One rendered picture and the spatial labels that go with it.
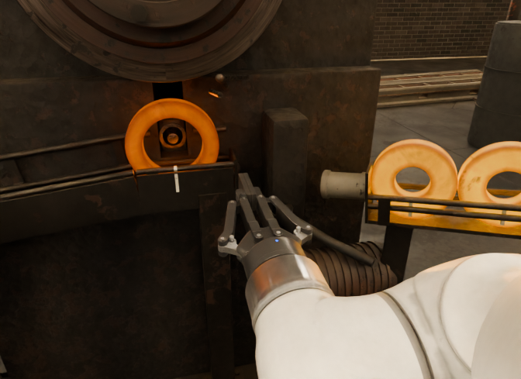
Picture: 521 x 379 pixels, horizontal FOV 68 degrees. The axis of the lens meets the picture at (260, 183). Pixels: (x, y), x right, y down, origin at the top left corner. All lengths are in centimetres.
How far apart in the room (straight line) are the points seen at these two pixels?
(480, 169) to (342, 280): 33
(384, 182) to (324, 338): 48
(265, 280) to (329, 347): 11
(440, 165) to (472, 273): 43
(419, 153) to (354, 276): 28
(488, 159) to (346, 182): 25
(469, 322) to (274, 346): 15
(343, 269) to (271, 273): 43
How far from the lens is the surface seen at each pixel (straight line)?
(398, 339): 35
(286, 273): 40
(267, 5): 74
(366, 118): 97
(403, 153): 75
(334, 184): 79
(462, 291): 34
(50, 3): 72
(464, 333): 34
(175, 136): 87
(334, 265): 81
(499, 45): 323
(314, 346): 34
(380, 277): 85
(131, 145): 79
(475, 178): 77
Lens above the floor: 101
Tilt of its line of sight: 25 degrees down
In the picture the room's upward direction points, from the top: straight up
